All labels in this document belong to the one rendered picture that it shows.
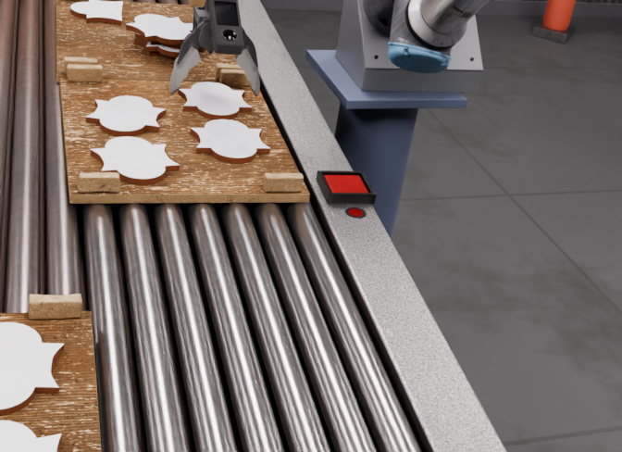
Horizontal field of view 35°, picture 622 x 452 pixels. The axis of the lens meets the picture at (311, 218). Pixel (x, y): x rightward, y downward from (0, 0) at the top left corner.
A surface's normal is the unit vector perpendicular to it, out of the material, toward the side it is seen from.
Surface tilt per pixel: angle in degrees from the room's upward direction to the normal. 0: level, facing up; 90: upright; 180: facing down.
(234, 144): 0
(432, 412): 0
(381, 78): 90
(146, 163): 0
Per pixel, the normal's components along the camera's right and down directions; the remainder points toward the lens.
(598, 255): 0.14, -0.86
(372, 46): 0.29, -0.24
